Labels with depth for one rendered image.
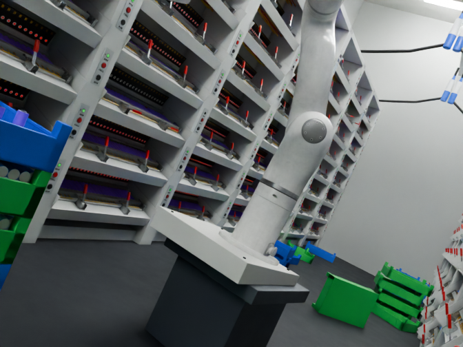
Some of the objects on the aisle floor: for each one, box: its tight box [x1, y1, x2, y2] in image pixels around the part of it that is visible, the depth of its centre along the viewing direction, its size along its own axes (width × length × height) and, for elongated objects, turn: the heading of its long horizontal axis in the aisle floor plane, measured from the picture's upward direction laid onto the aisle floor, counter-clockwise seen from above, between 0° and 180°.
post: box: [125, 0, 262, 244], centre depth 216 cm, size 20×9×174 cm, turn 160°
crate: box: [311, 272, 379, 328], centre depth 245 cm, size 8×30×20 cm, turn 24°
